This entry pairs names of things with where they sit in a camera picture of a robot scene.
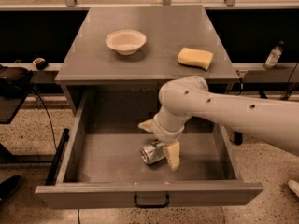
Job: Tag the dark side table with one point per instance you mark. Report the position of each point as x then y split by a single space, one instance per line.
9 107

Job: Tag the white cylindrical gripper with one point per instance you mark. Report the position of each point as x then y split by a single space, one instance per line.
163 134

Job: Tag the black power adapter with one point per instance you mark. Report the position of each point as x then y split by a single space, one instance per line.
238 138

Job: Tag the grey open top drawer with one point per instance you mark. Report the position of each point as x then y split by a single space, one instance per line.
102 165

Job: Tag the black chair leg with caster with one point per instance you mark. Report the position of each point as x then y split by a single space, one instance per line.
262 95

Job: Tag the black drawer handle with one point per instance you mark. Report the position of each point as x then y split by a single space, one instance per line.
151 202

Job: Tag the black bag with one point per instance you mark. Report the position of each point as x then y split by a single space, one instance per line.
14 80

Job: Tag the black shoe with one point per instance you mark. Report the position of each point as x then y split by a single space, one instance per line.
9 186

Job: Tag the yellow sponge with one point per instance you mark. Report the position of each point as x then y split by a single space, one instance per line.
195 58

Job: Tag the yellow black tape measure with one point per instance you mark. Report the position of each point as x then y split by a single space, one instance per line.
40 63

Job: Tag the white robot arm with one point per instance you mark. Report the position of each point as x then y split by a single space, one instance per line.
272 121

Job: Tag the black table base bar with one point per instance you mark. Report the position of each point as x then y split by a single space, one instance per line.
57 160

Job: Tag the white paper bowl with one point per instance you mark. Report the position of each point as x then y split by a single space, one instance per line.
126 42

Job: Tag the clear plastic bottle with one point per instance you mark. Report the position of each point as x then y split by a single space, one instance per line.
274 55

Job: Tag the grey cabinet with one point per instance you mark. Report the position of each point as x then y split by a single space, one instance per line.
168 30

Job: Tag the white shoe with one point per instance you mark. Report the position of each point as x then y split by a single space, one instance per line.
294 187

